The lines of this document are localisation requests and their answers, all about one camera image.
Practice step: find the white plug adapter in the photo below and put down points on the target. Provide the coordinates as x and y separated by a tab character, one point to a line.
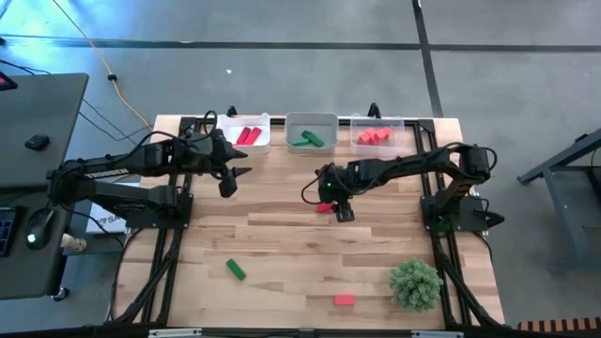
73	242

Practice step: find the black backlit keyboard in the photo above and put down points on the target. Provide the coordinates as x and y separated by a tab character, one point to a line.
5	230

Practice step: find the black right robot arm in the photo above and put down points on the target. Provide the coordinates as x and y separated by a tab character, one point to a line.
413	164

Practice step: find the clear plastic bin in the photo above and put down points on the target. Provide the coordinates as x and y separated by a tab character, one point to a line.
396	143

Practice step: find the small black desk device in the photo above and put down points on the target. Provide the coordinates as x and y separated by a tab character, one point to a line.
37	142

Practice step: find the green wooden block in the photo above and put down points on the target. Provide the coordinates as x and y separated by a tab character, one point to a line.
235	269
297	142
312	138

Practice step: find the green artificial shrub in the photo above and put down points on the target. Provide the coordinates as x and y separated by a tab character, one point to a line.
415	285

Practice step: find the orange black striped bar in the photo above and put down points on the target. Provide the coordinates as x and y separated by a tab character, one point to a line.
559	325

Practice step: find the dark grey desk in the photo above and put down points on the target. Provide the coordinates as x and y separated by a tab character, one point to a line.
28	272
42	117

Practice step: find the grey plastic bin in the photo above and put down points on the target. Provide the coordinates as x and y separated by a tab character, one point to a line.
312	123

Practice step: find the grey metal table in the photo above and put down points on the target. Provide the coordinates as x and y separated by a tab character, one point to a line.
563	216

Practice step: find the black computer mouse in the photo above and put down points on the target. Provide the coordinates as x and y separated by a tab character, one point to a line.
38	228

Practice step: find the black frame foot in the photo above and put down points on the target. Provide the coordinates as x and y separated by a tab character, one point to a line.
231	111
374	110

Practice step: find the black device with red light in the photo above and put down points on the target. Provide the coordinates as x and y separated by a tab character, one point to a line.
5	82

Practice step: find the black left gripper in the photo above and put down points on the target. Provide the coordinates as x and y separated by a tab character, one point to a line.
211	155

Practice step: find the white labelled box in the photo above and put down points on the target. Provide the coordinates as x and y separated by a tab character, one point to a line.
105	219

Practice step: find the white plastic bin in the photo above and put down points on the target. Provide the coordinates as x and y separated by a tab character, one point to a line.
260	146

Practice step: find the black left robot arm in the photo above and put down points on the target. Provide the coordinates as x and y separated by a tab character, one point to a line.
112	173

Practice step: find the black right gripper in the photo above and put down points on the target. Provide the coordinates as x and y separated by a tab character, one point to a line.
335	183

